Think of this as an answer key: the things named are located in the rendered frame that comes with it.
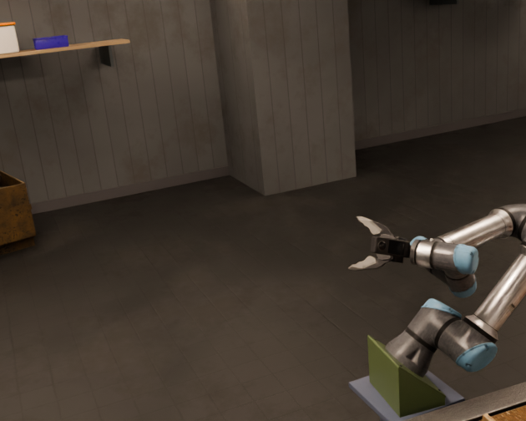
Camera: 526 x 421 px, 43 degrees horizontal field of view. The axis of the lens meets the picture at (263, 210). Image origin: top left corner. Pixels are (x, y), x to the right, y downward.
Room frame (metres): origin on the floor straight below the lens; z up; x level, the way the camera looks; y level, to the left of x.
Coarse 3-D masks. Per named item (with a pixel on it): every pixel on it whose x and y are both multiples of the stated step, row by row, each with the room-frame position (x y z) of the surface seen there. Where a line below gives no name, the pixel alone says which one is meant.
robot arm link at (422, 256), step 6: (426, 240) 1.69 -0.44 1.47; (432, 240) 1.69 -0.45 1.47; (420, 246) 1.67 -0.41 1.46; (426, 246) 1.66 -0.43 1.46; (420, 252) 1.66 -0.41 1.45; (426, 252) 1.65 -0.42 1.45; (420, 258) 1.65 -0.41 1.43; (426, 258) 1.64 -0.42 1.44; (420, 264) 1.66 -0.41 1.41; (426, 264) 1.65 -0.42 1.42
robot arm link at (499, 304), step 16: (512, 272) 1.84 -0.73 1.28; (496, 288) 1.84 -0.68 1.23; (512, 288) 1.81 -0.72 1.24; (496, 304) 1.80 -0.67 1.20; (512, 304) 1.80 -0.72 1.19; (464, 320) 1.82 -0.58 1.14; (480, 320) 1.80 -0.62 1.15; (496, 320) 1.78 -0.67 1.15; (448, 336) 1.81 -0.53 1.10; (464, 336) 1.78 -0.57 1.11; (480, 336) 1.76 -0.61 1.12; (496, 336) 1.77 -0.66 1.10; (448, 352) 1.79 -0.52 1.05; (464, 352) 1.75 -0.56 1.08; (480, 352) 1.73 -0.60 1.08; (496, 352) 1.77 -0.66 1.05; (464, 368) 1.75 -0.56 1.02; (480, 368) 1.76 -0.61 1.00
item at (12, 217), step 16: (0, 176) 6.51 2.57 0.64; (0, 192) 5.96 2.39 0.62; (16, 192) 6.04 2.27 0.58; (0, 208) 5.95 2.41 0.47; (16, 208) 6.03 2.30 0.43; (0, 224) 5.93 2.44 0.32; (16, 224) 6.01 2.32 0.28; (32, 224) 6.09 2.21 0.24; (0, 240) 5.91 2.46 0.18; (16, 240) 5.99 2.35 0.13; (32, 240) 6.16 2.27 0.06
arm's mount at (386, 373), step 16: (368, 336) 1.95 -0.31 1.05; (368, 352) 1.95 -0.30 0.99; (384, 352) 1.84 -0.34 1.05; (384, 368) 1.84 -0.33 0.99; (400, 368) 1.75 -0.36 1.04; (384, 384) 1.84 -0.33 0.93; (400, 384) 1.75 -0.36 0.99; (416, 384) 1.76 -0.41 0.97; (432, 384) 1.83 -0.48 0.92; (400, 400) 1.75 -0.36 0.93; (416, 400) 1.76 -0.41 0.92; (432, 400) 1.77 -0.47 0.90; (400, 416) 1.75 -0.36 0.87
